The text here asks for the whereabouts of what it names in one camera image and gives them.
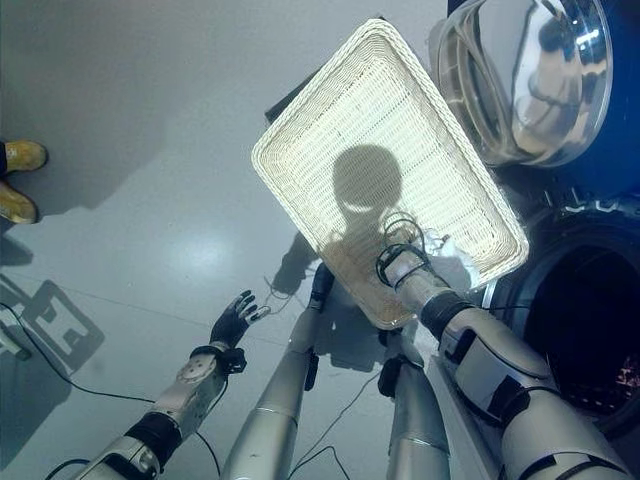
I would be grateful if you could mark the robot leg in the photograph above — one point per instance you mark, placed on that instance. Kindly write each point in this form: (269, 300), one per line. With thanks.
(415, 425)
(270, 415)

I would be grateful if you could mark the washing machine glass door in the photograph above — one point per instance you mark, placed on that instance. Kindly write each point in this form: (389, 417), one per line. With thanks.
(540, 85)

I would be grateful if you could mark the robot right leg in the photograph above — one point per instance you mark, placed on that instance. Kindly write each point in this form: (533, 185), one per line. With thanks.
(415, 425)

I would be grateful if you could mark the robot left leg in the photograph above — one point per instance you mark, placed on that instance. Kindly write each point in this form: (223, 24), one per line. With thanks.
(270, 415)

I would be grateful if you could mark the white cloth garment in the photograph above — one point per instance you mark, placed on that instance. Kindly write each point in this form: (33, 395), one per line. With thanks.
(452, 260)

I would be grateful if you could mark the person's yellow shoe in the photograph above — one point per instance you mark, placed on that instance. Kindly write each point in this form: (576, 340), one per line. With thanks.
(17, 202)
(25, 155)

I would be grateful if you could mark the dark blue washing machine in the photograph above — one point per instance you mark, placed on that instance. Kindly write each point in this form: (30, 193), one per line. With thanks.
(595, 280)

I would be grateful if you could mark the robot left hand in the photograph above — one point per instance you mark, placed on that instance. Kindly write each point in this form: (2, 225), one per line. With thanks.
(230, 325)

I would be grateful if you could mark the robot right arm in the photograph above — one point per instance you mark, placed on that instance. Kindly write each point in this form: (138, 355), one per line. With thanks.
(500, 370)

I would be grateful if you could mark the white wicker basket tray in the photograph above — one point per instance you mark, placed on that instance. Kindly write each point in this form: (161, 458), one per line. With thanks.
(380, 120)

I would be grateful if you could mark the black stand under basket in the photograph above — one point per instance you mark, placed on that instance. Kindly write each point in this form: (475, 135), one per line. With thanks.
(290, 102)

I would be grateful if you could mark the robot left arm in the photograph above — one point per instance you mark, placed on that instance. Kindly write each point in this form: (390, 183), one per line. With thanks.
(195, 380)

